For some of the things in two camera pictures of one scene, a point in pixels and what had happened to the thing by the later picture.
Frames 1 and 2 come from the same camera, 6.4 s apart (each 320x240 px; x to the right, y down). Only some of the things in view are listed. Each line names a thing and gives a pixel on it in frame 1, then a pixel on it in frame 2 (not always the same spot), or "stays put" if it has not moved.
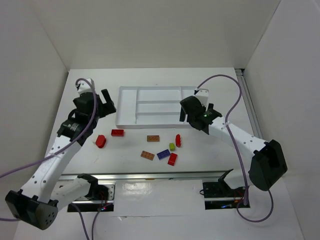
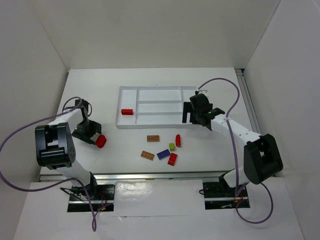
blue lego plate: x=163 y=154 stays put
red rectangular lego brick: x=117 y=132 -> x=127 y=112
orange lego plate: x=153 y=138 stays put
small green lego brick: x=172 y=147 stays put
